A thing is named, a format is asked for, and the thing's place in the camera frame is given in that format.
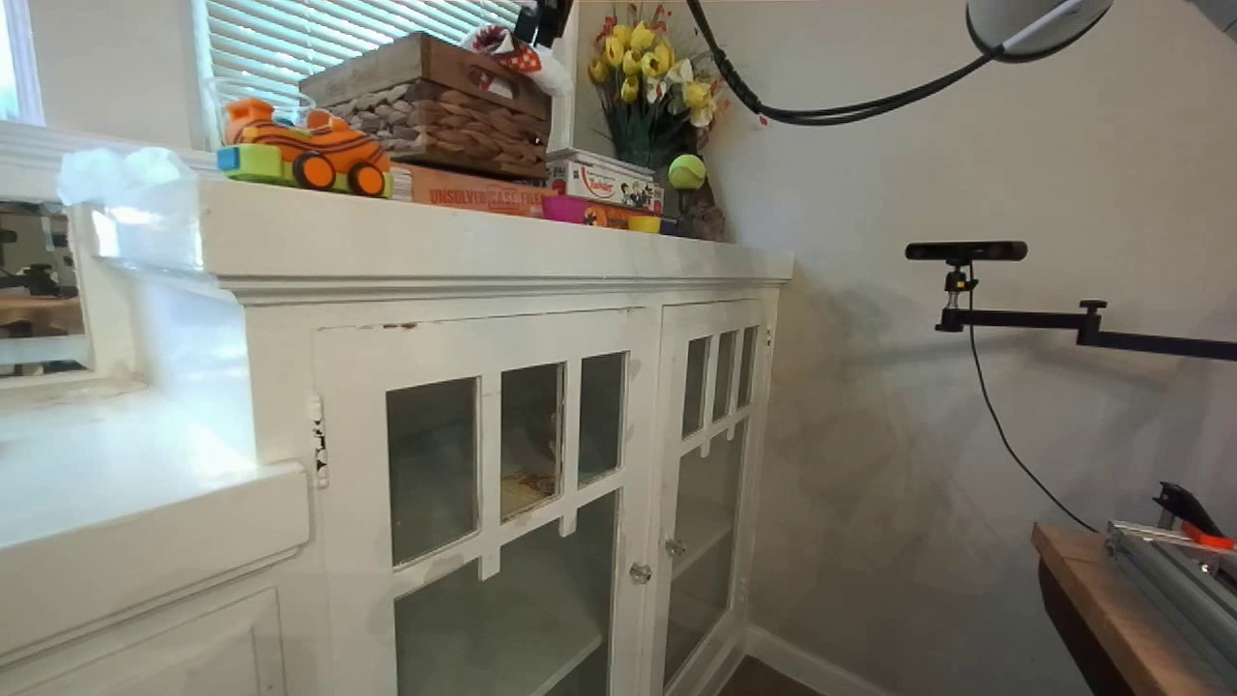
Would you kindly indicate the yellow-green tennis ball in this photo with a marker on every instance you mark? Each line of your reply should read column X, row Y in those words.
column 686, row 173

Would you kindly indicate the brown wicker basket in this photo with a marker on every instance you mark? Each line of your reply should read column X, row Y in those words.
column 440, row 111

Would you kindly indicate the yellow flower bouquet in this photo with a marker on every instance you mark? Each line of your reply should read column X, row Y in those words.
column 650, row 64

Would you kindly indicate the white Twister game box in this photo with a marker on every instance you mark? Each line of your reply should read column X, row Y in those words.
column 606, row 178

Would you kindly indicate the brown flat game box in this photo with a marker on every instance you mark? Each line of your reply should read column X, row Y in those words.
column 464, row 193

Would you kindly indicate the orange toy car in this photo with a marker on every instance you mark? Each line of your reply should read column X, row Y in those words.
column 313, row 151

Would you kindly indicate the tall white glass-door cabinet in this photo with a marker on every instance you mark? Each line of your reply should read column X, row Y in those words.
column 517, row 449

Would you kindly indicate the low white drawer cabinet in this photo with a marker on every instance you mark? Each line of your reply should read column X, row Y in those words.
column 130, row 517

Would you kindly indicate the wooden table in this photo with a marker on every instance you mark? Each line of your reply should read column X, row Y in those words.
column 1095, row 604

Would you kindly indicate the red black tool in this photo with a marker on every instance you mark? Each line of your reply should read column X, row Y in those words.
column 1183, row 510

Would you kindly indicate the black stereo camera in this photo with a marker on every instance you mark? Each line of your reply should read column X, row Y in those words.
column 967, row 251

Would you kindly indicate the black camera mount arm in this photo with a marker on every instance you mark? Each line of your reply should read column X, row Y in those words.
column 1031, row 319

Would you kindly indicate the grey metal rail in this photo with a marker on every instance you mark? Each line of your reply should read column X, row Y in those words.
column 1179, row 583

